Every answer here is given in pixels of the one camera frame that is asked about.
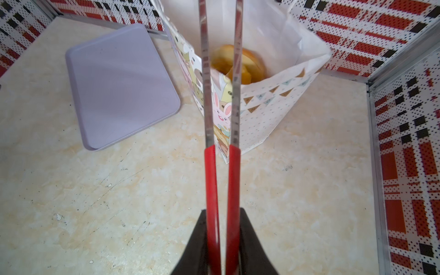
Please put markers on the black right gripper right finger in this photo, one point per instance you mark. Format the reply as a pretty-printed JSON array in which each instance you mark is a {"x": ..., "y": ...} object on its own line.
[{"x": 252, "y": 257}]

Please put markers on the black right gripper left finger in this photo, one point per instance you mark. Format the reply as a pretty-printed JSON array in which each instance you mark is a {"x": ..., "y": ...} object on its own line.
[{"x": 194, "y": 260}]

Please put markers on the grey lilac tray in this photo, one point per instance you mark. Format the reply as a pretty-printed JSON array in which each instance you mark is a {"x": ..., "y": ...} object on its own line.
[{"x": 120, "y": 86}]

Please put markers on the cartoon animal paper bag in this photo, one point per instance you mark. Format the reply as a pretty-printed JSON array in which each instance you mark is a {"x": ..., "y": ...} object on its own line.
[{"x": 280, "y": 59}]

